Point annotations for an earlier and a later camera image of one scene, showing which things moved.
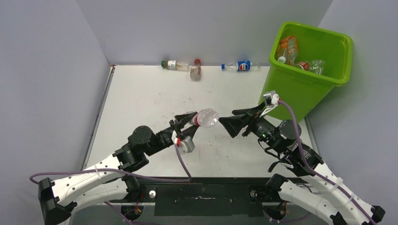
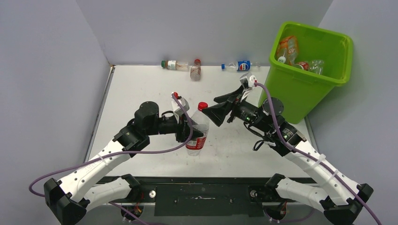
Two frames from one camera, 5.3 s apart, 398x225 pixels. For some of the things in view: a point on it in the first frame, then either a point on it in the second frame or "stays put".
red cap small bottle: x=195 y=72 stays put
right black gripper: x=233 y=123 to x=217 y=113
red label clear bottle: x=302 y=65 stays put
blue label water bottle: x=317 y=66 stays put
